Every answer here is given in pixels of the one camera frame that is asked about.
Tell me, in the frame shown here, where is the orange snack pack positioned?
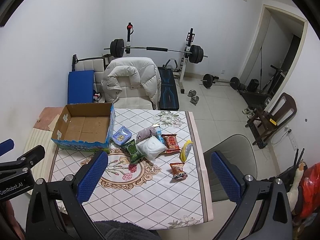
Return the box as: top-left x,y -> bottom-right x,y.
170,163 -> 188,180

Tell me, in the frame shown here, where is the yellow clear pouch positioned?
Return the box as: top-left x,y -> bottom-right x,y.
180,140 -> 193,163

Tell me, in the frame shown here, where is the green wet wipe pack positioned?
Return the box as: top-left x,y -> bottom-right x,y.
121,139 -> 144,164

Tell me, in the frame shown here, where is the blue cartoon tissue pack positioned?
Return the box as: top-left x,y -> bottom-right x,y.
112,126 -> 132,146

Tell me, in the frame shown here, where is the red floral snack pack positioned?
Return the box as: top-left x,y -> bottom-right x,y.
162,134 -> 180,154

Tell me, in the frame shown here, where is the white clear plastic bag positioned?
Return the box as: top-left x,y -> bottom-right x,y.
137,136 -> 168,162

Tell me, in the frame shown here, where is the long blue snack pack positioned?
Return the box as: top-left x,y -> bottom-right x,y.
151,124 -> 165,144

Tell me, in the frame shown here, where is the grey chair seat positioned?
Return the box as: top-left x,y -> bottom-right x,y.
204,134 -> 257,204

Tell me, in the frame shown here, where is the open cardboard box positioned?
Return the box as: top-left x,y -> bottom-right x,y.
52,103 -> 116,152

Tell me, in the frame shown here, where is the patterned floral tablecloth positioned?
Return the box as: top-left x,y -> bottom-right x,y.
48,108 -> 214,230

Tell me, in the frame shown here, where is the red plastic bag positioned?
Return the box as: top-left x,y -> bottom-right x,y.
298,163 -> 320,219

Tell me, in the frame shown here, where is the chrome dumbbell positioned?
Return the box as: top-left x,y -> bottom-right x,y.
190,95 -> 200,105
188,89 -> 197,98

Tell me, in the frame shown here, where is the dark wooden chair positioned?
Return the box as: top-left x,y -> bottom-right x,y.
245,93 -> 297,149

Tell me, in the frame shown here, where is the blue folded mat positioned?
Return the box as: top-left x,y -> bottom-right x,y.
67,70 -> 94,104

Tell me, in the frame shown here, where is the black weight bench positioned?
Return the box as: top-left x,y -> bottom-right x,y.
158,67 -> 180,111

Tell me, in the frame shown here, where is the beige padded chair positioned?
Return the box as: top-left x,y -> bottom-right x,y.
72,54 -> 153,109

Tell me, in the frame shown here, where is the floor barbell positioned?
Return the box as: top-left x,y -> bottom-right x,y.
201,74 -> 240,90

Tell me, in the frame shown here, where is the white puffer jacket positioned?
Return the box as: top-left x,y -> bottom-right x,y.
101,57 -> 161,110

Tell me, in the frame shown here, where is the white squat rack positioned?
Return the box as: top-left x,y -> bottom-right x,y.
124,22 -> 195,94

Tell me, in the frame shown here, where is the barbell on rack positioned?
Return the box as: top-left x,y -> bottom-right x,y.
104,38 -> 207,64

